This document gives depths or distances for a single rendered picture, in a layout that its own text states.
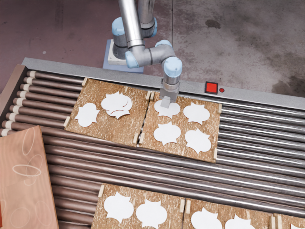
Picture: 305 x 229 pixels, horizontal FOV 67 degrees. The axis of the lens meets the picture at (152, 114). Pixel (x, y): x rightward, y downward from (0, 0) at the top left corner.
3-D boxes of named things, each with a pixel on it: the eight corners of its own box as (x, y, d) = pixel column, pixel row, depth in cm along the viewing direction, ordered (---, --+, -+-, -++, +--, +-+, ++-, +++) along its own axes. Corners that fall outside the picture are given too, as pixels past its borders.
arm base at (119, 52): (112, 43, 157) (110, 31, 148) (135, 42, 158) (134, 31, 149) (112, 60, 150) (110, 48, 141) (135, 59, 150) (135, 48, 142)
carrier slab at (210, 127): (152, 92, 139) (152, 91, 137) (220, 105, 135) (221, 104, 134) (138, 147, 124) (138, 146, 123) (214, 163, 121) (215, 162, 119)
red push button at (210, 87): (206, 83, 142) (207, 82, 141) (216, 85, 142) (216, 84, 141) (205, 92, 140) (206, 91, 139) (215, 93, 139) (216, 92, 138)
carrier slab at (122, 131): (87, 79, 143) (86, 77, 141) (151, 93, 139) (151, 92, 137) (64, 130, 128) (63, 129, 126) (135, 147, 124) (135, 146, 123)
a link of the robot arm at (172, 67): (179, 52, 98) (185, 68, 94) (176, 68, 108) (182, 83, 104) (161, 56, 97) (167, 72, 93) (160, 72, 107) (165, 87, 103)
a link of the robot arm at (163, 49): (147, 41, 102) (154, 60, 98) (171, 37, 104) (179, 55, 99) (146, 52, 109) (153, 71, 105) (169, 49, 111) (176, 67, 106)
